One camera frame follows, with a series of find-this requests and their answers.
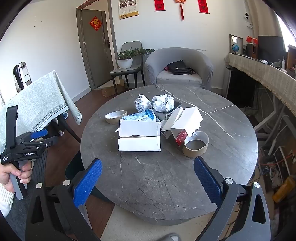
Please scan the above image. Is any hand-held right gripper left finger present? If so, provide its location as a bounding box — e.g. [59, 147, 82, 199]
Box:
[25, 158, 103, 241]

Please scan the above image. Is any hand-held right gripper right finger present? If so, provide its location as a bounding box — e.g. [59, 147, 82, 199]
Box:
[193, 156, 271, 241]

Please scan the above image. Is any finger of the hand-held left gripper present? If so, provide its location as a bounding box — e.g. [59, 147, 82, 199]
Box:
[20, 129, 48, 143]
[21, 136, 58, 151]

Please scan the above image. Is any brown tape roll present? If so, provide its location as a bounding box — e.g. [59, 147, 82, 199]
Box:
[183, 131, 210, 158]

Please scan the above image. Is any white cardboard box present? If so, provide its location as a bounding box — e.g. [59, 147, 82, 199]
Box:
[118, 136, 162, 152]
[119, 119, 162, 138]

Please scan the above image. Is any red and white box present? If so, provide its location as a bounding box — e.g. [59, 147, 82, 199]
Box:
[161, 107, 203, 147]

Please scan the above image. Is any tape roll with white core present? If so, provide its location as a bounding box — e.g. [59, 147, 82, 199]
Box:
[105, 110, 128, 125]

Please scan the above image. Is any blue cartoon tissue packet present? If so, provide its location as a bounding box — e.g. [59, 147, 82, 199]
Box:
[122, 108, 161, 123]

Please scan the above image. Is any white paper ball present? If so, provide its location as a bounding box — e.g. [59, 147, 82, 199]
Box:
[152, 94, 174, 113]
[135, 94, 153, 112]

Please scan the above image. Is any person's left forearm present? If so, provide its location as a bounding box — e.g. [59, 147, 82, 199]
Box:
[0, 184, 15, 218]

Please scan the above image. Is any person's left hand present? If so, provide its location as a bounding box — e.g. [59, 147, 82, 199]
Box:
[0, 160, 33, 193]

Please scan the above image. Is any dining table with black legs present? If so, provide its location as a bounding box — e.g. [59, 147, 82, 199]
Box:
[55, 113, 81, 143]

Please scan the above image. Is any pale green patterned tablecloth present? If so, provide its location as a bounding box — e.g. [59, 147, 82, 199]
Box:
[0, 70, 82, 153]

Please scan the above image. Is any beige rug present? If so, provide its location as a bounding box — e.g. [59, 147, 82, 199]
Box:
[106, 204, 222, 241]

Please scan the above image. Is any round grey marble table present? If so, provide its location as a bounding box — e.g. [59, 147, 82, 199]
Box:
[80, 84, 259, 226]

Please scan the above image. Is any grey slipper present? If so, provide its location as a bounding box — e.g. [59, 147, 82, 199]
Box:
[159, 233, 183, 241]

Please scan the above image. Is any yellow bag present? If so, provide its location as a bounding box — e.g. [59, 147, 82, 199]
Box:
[272, 176, 296, 203]

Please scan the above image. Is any grey fleece clothing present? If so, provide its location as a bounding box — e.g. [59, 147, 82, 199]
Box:
[5, 197, 31, 241]

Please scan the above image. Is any grey door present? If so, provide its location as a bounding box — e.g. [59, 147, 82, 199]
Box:
[76, 6, 117, 91]

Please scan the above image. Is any grey dining chair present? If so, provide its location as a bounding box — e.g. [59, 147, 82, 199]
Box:
[109, 41, 146, 94]

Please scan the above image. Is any potted plant in white pot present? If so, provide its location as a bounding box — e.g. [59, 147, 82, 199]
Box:
[117, 47, 155, 69]

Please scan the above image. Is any black bag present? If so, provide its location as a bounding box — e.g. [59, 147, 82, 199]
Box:
[166, 60, 196, 75]

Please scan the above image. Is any sideboard with lace cloth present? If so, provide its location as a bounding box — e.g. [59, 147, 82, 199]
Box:
[224, 53, 296, 116]

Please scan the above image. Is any red diamond door decoration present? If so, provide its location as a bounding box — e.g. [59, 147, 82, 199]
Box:
[89, 16, 102, 31]

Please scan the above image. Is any grey armchair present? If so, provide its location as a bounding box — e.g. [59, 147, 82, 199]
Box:
[144, 47, 214, 91]

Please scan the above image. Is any black monitor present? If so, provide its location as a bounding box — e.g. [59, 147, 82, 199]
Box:
[257, 35, 286, 63]

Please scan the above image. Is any wooden desk organizer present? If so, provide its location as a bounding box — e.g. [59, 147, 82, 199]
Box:
[286, 45, 296, 78]

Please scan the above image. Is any glass kettle with black handle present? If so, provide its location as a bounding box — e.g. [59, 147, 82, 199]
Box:
[13, 61, 31, 93]

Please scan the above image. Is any wooden picture frame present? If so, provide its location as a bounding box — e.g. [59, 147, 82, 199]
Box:
[229, 34, 244, 55]

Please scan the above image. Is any wall calendar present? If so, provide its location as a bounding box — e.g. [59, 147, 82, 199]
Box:
[118, 0, 139, 19]

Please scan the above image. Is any red knot wall hanging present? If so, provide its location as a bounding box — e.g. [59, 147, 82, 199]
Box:
[174, 0, 186, 21]

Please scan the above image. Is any red wall scroll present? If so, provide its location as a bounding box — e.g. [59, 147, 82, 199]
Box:
[197, 0, 209, 14]
[154, 0, 166, 12]

